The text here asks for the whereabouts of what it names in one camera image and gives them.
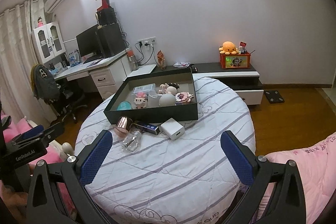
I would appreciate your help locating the beige curtain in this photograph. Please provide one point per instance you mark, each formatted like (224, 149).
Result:
(17, 59)

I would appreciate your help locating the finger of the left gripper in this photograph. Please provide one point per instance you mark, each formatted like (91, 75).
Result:
(33, 133)

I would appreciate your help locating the white bed post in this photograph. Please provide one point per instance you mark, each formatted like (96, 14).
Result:
(67, 148)

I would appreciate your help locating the small white side cabinet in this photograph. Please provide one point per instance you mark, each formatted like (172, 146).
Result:
(142, 70)

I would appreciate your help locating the orange octopus plush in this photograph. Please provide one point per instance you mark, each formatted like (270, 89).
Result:
(228, 48)

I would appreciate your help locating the white round rabbit light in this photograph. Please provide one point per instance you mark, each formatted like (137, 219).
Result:
(167, 100)

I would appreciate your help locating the pink brick flower figure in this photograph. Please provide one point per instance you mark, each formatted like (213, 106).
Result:
(183, 98)

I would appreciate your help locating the small black gadget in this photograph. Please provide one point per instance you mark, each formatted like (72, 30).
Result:
(193, 68)

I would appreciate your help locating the black floor scale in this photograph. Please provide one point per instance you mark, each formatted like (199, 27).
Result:
(273, 96)

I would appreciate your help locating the white desk with drawers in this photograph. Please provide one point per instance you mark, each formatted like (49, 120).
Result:
(107, 74)

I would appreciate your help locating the orange capped bottle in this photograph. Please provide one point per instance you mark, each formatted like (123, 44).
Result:
(132, 60)

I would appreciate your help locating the red toy box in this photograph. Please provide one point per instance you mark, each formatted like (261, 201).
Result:
(235, 61)

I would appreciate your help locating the teal round tin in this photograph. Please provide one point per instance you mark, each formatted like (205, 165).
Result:
(124, 105)

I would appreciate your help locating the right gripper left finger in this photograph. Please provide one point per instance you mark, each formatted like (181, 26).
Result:
(45, 203)

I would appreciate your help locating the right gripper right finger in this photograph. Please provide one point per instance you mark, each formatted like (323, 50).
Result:
(287, 201)

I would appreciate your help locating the pink white brick cat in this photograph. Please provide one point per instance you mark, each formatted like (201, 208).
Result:
(140, 100)

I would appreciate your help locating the blue black box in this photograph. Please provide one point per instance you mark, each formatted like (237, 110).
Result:
(149, 128)

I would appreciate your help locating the white wall cupboard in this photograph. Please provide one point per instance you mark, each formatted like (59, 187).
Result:
(48, 42)

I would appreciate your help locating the crumpled white packet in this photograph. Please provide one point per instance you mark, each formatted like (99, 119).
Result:
(182, 64)

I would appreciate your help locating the pink blanket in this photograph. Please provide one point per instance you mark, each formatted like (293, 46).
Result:
(316, 165)

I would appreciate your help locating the clear glass jar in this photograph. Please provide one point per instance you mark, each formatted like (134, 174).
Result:
(132, 141)

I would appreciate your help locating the small baby doll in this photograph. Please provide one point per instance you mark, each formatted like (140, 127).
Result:
(168, 88)

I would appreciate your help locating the black computer tower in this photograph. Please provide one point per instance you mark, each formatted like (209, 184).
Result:
(110, 40)

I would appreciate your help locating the low black white cabinet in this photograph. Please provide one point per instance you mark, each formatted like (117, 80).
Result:
(244, 81)

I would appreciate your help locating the striped white quilt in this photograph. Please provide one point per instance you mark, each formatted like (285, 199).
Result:
(188, 180)

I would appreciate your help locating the black computer monitor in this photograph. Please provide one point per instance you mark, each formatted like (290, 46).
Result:
(87, 42)

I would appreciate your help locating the rose gold metal cup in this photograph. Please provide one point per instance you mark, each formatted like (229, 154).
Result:
(123, 126)

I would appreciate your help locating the black storage box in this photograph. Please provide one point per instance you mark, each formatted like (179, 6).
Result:
(187, 112)

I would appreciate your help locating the black speaker on tower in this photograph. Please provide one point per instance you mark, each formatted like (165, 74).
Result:
(106, 16)

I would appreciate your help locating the white square charger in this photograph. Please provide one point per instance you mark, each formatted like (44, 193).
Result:
(172, 129)

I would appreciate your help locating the clear plastic case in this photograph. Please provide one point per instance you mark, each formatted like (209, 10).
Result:
(144, 88)

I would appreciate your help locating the grey jacket on chair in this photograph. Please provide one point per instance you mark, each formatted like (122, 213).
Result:
(43, 83)

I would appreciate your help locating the wall power strip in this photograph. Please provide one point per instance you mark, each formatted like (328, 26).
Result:
(147, 42)

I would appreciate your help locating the black office chair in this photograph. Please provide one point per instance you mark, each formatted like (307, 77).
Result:
(71, 99)

